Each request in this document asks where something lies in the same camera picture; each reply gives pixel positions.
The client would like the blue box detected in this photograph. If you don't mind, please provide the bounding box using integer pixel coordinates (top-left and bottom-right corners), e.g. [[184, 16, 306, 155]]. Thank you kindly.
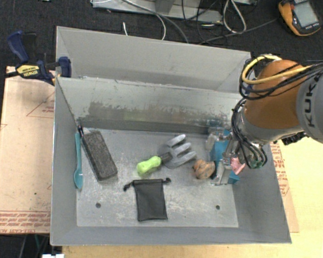
[[206, 128, 246, 186]]

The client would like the pink small toy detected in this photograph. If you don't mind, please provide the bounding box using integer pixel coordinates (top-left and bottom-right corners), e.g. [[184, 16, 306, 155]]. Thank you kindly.
[[229, 155, 247, 177]]

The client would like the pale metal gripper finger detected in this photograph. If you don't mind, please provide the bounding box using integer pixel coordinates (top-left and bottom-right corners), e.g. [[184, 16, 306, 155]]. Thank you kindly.
[[212, 159, 232, 187], [204, 128, 226, 153]]

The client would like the brown toy shell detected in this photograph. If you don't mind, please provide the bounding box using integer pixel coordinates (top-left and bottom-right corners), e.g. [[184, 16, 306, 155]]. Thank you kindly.
[[192, 158, 217, 182]]

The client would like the grey metal bin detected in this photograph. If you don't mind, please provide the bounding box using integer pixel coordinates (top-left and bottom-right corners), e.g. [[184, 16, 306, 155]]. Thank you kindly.
[[38, 26, 309, 258]]

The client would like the dark grey flat block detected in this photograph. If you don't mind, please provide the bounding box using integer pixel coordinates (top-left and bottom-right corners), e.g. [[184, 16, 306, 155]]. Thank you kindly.
[[77, 129, 122, 183]]

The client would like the grey garden fork green handle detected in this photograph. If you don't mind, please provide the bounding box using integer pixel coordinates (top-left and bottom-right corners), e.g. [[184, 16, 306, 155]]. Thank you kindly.
[[135, 129, 200, 182]]

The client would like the teal plastic spoon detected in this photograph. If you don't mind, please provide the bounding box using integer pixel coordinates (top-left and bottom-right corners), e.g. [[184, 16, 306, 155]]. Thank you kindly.
[[70, 130, 88, 191]]

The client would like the black drawstring pouch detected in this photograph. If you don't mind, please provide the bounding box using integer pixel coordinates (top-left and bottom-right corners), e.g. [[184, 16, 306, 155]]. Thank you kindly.
[[120, 173, 172, 225]]

